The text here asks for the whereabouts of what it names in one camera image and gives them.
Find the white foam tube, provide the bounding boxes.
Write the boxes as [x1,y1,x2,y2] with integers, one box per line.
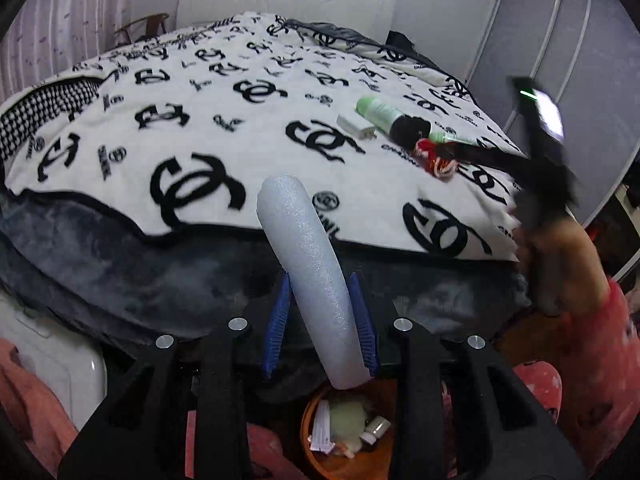
[256,176,371,390]

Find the orange plastic trash bin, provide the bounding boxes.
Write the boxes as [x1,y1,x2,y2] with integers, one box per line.
[300,379,397,479]

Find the person's right hand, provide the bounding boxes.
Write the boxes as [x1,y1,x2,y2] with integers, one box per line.
[511,208,610,316]

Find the small white vial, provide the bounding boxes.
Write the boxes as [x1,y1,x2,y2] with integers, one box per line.
[360,416,392,445]

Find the pale green white-capped bottle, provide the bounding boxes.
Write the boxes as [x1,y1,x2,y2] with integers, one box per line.
[330,400,368,454]

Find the orange cream tube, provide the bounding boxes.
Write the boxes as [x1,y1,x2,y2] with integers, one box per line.
[333,442,355,460]

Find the pink patterned pajama legs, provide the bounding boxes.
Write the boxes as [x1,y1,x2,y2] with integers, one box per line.
[1,282,639,474]

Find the white flat tube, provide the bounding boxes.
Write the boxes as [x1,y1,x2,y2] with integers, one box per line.
[309,400,335,455]

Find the dark grey plush blanket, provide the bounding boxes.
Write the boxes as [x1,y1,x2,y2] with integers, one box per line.
[0,19,532,361]

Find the red white wrapper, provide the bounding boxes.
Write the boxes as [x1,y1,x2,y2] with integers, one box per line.
[412,139,458,181]

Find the light green tube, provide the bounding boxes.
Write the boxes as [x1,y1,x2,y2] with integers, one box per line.
[428,131,476,145]

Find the green bottle black cap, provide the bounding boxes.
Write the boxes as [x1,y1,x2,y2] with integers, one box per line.
[356,96,432,152]

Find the small white box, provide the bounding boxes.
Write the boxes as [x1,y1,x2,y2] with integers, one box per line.
[336,113,376,140]

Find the white blanket black logos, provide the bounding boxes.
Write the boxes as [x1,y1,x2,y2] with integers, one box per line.
[1,12,516,261]

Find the wooden chair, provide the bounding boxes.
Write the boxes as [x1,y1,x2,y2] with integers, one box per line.
[115,13,169,48]

